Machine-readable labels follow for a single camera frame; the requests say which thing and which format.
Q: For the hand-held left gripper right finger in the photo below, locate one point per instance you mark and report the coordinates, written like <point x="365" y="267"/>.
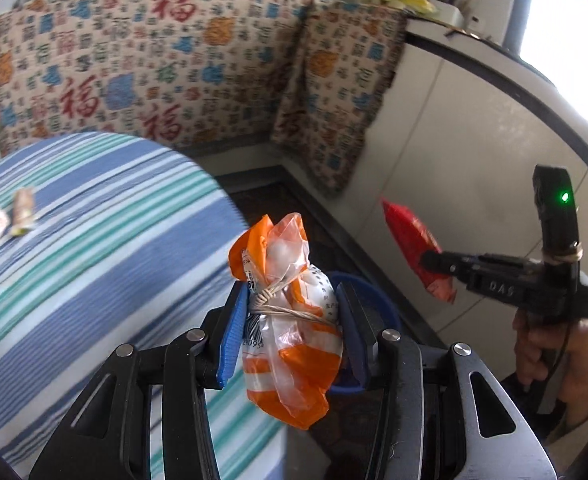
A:
<point x="352" y="332"/>

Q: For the white cabinet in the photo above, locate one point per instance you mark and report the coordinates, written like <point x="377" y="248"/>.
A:
<point x="473" y="135"/>

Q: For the red snack packet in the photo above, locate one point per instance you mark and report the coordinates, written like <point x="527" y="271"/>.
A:
<point x="408" y="235"/>

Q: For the window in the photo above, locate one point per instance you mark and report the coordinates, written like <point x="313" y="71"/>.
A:
<point x="568" y="10"/>

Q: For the striped tablecloth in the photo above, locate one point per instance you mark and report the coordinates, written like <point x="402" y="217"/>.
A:
<point x="99" y="260"/>

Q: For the large printed blanket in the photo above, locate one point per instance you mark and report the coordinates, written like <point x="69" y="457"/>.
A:
<point x="124" y="60"/>

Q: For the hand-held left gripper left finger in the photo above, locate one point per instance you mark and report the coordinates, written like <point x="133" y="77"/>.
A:
<point x="234" y="332"/>

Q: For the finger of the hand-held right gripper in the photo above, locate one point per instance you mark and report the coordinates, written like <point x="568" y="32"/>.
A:
<point x="453" y="262"/>

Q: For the yellow plastic bag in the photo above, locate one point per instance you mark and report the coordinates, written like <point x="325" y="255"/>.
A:
<point x="413" y="6"/>

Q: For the blue bin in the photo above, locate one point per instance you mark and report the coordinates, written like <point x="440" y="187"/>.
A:
<point x="384" y="305"/>

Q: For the small brown wrapper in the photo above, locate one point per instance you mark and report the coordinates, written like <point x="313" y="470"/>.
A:
<point x="23" y="210"/>

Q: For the orange and white plastic bag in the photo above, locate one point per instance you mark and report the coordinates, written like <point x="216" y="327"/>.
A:
<point x="284" y="360"/>

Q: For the person's right forearm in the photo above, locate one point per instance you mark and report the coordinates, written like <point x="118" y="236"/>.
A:
<point x="583" y="422"/>

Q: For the small printed blanket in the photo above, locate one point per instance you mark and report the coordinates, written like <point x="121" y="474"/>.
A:
<point x="334" y="85"/>

